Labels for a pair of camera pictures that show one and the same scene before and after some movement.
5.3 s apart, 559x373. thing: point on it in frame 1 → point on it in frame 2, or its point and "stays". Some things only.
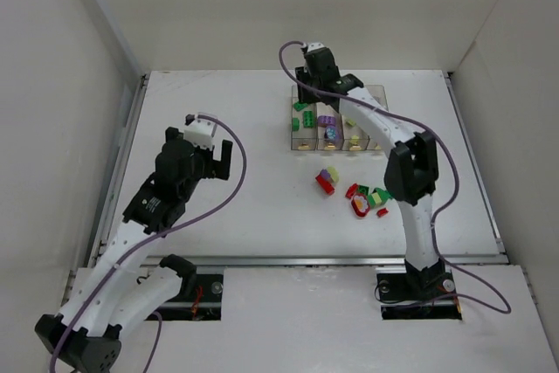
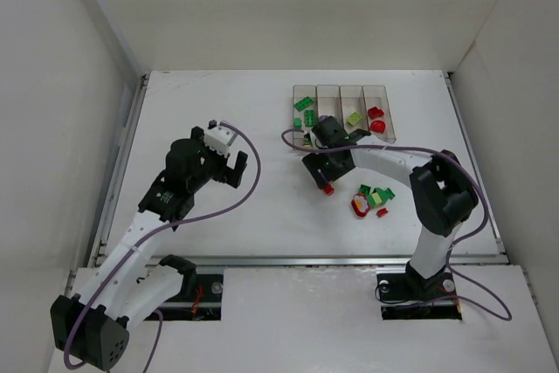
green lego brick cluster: [375, 198] stays
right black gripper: [308, 86] → [323, 168]
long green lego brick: [300, 106] stays
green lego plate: [308, 119] stays
